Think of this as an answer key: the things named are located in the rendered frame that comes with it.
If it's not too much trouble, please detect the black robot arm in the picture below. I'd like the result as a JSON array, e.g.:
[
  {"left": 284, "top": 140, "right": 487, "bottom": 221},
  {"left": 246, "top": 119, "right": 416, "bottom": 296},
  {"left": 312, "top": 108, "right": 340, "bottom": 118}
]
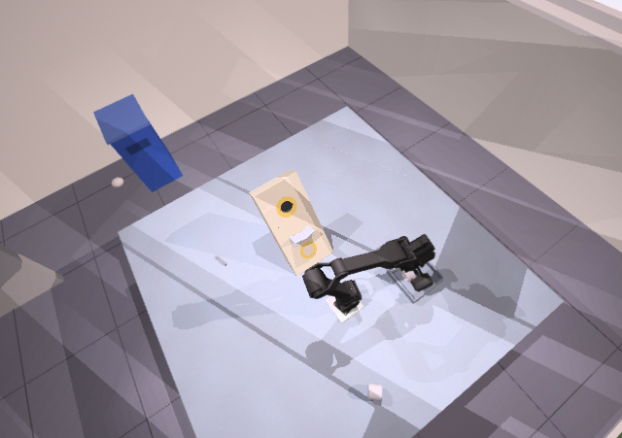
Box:
[{"left": 302, "top": 234, "right": 435, "bottom": 316}]

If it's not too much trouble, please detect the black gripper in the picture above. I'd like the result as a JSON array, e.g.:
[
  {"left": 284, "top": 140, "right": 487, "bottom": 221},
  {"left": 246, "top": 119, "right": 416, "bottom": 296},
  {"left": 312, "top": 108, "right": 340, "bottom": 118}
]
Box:
[{"left": 399, "top": 236, "right": 432, "bottom": 292}]

